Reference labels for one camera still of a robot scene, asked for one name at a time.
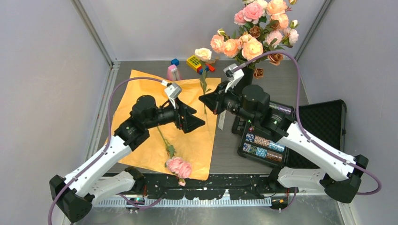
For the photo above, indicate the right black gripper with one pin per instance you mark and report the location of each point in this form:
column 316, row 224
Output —
column 215, row 101

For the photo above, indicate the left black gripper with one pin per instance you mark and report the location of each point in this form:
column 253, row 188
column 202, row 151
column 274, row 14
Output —
column 189, row 122

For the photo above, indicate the cream printed ribbon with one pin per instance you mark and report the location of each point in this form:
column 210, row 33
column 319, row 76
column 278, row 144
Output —
column 221, row 120

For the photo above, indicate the orange yellow wrapping paper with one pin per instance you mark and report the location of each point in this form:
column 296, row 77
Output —
column 195, row 147

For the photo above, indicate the single cream rose stem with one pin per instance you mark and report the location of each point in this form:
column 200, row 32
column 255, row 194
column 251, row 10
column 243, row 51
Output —
column 204, row 55

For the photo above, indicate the orange flower bouquet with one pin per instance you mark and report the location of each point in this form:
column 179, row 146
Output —
column 176, row 165

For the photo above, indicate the peach peony flower stem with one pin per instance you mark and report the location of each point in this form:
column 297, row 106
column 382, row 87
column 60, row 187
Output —
column 222, row 43

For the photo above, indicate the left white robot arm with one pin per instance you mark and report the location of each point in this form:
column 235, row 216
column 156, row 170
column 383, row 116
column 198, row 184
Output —
column 77, row 192

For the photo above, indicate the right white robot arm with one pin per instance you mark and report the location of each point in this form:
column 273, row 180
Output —
column 337, row 174

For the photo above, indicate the black vase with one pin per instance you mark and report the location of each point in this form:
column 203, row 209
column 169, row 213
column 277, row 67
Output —
column 245, row 80

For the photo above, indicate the pink flowers in vase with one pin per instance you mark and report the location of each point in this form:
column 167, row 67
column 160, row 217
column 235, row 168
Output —
column 264, row 25

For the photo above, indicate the red blue toy blocks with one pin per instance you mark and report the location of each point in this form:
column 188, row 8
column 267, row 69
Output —
column 209, row 67

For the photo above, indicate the wooden toy pieces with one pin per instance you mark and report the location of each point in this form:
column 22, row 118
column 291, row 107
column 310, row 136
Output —
column 213, row 60

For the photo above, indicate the yellow toy block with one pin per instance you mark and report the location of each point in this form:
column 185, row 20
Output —
column 194, row 63

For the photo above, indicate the pink metronome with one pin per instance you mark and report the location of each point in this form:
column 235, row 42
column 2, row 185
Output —
column 173, row 73

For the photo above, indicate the blue toy block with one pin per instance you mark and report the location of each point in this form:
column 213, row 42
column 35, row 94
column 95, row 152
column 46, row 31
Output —
column 175, row 62

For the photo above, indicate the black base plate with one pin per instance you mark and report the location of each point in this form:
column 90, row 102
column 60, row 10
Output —
column 238, row 186

